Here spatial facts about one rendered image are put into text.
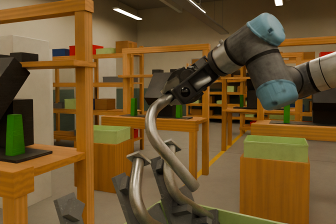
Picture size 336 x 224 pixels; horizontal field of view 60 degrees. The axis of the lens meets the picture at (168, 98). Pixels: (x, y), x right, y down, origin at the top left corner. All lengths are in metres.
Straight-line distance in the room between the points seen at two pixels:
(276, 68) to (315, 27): 10.67
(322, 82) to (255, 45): 0.18
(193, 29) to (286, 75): 11.30
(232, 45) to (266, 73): 0.10
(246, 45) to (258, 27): 0.04
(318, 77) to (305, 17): 10.63
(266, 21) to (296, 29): 10.62
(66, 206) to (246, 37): 0.50
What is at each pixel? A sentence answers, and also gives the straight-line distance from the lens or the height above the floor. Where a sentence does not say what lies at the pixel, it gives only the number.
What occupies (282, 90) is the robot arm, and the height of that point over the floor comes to 1.36.
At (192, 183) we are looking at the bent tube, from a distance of 0.79.
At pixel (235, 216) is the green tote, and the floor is 0.95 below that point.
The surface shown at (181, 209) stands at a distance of 0.90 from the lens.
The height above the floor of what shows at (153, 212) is 1.02.
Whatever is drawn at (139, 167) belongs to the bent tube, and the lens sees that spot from 0.75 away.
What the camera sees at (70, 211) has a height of 1.12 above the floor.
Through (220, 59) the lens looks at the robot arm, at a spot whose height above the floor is 1.42.
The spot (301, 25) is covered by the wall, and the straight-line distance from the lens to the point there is 11.28.
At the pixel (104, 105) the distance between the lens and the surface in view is 6.25.
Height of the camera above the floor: 1.36
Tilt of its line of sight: 2 degrees down
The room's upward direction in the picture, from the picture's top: straight up
